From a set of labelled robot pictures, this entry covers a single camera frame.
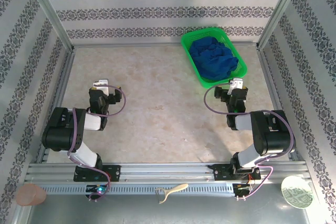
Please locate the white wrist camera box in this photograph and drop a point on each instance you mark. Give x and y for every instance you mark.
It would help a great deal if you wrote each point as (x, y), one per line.
(103, 87)
(236, 83)

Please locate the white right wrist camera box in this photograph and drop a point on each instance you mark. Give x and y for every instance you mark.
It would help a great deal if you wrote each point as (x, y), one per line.
(236, 83)

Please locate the blue t-shirt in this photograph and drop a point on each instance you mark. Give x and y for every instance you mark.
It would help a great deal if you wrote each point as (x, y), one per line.
(214, 58)

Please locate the pink translucent cup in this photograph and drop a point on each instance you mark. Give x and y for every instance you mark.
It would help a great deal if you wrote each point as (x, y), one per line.
(30, 195)

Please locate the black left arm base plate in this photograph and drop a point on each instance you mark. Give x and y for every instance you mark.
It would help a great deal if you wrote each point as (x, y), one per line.
(114, 172)

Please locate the aluminium mounting rail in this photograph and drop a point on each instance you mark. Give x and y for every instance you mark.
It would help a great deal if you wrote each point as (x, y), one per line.
(162, 171)

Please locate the aluminium frame post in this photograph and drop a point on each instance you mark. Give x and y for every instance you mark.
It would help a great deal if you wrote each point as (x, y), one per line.
(50, 11)
(279, 11)

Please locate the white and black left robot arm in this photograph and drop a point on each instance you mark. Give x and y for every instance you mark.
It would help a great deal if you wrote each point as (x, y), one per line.
(60, 132)

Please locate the cream plastic peeler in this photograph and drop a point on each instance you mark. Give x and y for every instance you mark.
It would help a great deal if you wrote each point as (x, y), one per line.
(178, 187)

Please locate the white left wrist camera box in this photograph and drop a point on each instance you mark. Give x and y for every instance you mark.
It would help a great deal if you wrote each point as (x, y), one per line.
(103, 87)

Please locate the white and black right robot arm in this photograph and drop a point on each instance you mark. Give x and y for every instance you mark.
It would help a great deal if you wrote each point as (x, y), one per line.
(273, 134)

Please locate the green plastic mesh basket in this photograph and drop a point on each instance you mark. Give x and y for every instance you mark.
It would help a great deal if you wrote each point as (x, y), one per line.
(187, 39)

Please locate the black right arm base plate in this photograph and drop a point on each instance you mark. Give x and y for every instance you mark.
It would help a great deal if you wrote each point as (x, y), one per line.
(220, 172)

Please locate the round green patterned plate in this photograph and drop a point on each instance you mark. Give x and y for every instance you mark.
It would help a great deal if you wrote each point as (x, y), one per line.
(296, 192)

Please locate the small circuit board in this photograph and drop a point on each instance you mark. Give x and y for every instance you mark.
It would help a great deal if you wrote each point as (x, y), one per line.
(242, 188)
(98, 189)

